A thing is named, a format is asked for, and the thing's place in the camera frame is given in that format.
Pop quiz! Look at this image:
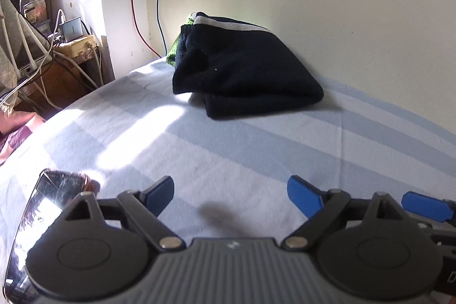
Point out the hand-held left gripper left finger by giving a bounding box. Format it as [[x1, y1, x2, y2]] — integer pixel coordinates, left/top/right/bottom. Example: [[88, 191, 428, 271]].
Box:
[[62, 176, 186, 251]]

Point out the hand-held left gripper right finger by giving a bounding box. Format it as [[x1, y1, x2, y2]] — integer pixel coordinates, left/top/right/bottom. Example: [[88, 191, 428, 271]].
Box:
[[283, 175, 414, 251]]

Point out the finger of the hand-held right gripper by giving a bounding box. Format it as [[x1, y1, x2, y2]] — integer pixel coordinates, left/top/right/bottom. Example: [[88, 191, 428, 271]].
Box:
[[401, 191, 456, 223]]

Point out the navy and green knit sweater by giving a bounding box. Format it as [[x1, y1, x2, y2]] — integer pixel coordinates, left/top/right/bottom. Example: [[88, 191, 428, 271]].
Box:
[[167, 11, 325, 120]]

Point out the smartphone with cracked screen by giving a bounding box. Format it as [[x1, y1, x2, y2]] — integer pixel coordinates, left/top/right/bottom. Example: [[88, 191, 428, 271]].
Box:
[[3, 169, 100, 304]]

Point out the wooden side table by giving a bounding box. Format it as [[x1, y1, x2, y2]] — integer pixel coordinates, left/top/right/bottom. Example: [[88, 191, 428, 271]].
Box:
[[0, 37, 116, 116]]

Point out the maroon cloth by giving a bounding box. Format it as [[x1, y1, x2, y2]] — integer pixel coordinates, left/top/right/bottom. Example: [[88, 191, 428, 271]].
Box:
[[0, 111, 48, 167]]

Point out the cream extension socket box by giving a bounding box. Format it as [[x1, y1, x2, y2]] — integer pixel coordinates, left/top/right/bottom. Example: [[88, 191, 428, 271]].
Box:
[[56, 34, 97, 59]]

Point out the grey power adapter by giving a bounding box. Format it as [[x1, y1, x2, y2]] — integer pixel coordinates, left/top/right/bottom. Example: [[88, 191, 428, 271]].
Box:
[[59, 17, 84, 43]]

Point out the white wifi router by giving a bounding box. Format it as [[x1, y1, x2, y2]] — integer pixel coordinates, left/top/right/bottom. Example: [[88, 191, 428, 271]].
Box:
[[0, 10, 54, 78]]

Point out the beige dotted cloth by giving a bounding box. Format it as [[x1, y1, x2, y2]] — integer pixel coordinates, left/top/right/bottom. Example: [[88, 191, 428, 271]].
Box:
[[0, 0, 20, 109]]

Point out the glass jar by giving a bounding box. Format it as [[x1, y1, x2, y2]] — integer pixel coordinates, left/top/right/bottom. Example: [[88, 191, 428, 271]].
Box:
[[22, 0, 48, 23]]

